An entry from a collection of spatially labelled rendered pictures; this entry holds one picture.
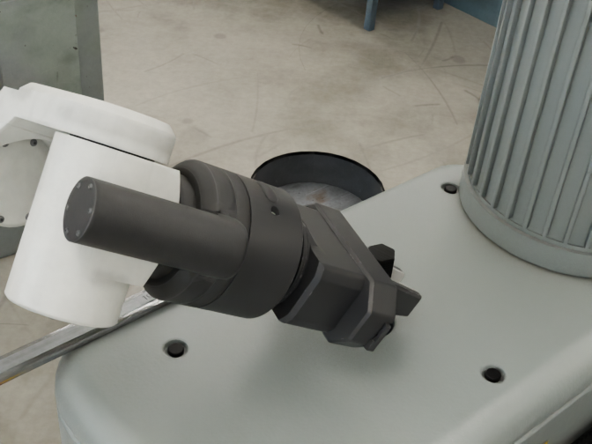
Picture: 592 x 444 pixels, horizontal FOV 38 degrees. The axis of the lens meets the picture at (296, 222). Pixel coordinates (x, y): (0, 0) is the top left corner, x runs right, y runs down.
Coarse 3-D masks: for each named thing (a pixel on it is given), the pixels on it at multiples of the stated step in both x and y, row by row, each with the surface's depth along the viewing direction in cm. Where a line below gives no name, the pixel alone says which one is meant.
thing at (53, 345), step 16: (128, 304) 64; (144, 304) 64; (160, 304) 65; (128, 320) 63; (48, 336) 61; (64, 336) 61; (80, 336) 61; (96, 336) 62; (16, 352) 59; (32, 352) 59; (48, 352) 60; (64, 352) 60; (0, 368) 58; (16, 368) 58; (32, 368) 59; (0, 384) 58
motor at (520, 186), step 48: (528, 0) 64; (576, 0) 60; (528, 48) 65; (576, 48) 61; (528, 96) 67; (576, 96) 63; (480, 144) 73; (528, 144) 67; (576, 144) 65; (480, 192) 74; (528, 192) 70; (576, 192) 67; (528, 240) 71; (576, 240) 70
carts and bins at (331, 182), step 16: (272, 160) 314; (288, 160) 317; (304, 160) 319; (320, 160) 320; (336, 160) 318; (352, 160) 316; (256, 176) 307; (272, 176) 316; (288, 176) 321; (304, 176) 323; (320, 176) 324; (336, 176) 322; (352, 176) 318; (368, 176) 312; (288, 192) 318; (304, 192) 319; (320, 192) 320; (336, 192) 320; (352, 192) 321; (368, 192) 314; (336, 208) 312
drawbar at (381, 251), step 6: (372, 246) 62; (378, 246) 62; (384, 246) 62; (372, 252) 62; (378, 252) 62; (384, 252) 62; (390, 252) 62; (378, 258) 61; (384, 258) 61; (390, 258) 61; (384, 264) 61; (390, 264) 61; (390, 270) 62; (390, 276) 62
